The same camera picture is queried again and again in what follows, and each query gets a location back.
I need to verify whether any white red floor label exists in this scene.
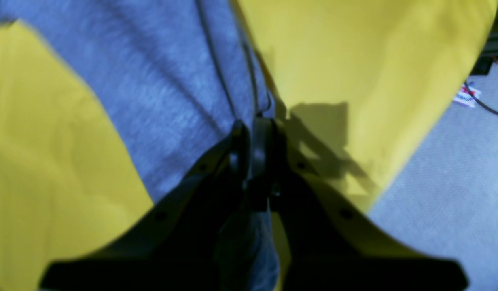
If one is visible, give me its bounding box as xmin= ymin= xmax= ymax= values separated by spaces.
xmin=453 ymin=84 xmax=482 ymax=108

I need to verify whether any grey t-shirt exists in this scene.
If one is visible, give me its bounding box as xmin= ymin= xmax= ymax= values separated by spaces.
xmin=0 ymin=0 xmax=273 ymax=291

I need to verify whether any yellow table cloth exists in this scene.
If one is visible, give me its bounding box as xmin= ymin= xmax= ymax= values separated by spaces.
xmin=0 ymin=0 xmax=498 ymax=291

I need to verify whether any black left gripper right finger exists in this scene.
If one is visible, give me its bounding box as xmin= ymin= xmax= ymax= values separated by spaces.
xmin=251 ymin=117 xmax=469 ymax=291

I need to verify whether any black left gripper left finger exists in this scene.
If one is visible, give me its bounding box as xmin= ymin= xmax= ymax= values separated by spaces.
xmin=40 ymin=121 xmax=249 ymax=291

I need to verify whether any black floor cable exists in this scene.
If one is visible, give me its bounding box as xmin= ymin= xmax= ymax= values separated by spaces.
xmin=464 ymin=82 xmax=498 ymax=119

